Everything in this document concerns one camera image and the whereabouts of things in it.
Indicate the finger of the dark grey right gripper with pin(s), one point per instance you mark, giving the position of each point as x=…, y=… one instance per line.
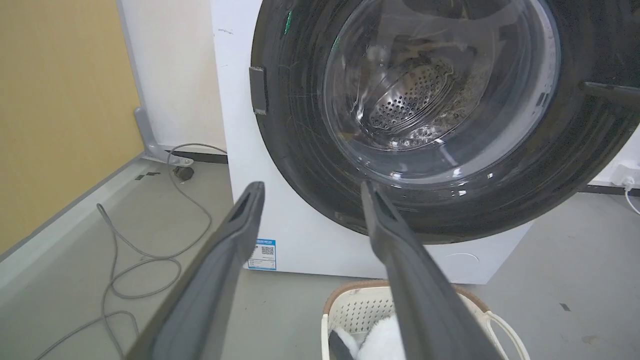
x=425, y=295

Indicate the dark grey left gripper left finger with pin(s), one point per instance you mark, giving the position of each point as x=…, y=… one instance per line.
x=210, y=285

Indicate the dark grey pointed left gripper right finger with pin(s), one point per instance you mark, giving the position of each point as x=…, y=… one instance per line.
x=612, y=93

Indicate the black round washing machine door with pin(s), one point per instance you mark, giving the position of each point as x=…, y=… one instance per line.
x=450, y=110

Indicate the white washing machine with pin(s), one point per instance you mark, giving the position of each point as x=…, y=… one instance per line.
x=280, y=215

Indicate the blue white label sticker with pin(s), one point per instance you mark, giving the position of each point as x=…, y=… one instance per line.
x=262, y=254

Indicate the white plastic laundry basket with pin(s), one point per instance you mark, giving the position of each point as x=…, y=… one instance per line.
x=357, y=312

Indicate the white cloth in basket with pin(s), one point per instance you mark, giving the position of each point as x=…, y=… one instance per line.
x=375, y=345

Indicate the white power strip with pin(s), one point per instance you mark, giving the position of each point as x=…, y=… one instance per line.
x=622, y=174

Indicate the grey metal floor bracket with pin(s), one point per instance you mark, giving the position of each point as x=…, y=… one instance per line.
x=150, y=140

